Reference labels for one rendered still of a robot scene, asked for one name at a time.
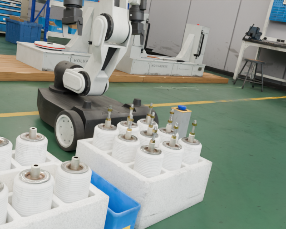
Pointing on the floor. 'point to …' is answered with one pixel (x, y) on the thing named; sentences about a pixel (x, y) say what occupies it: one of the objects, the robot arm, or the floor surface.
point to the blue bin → (116, 205)
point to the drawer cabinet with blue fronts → (0, 18)
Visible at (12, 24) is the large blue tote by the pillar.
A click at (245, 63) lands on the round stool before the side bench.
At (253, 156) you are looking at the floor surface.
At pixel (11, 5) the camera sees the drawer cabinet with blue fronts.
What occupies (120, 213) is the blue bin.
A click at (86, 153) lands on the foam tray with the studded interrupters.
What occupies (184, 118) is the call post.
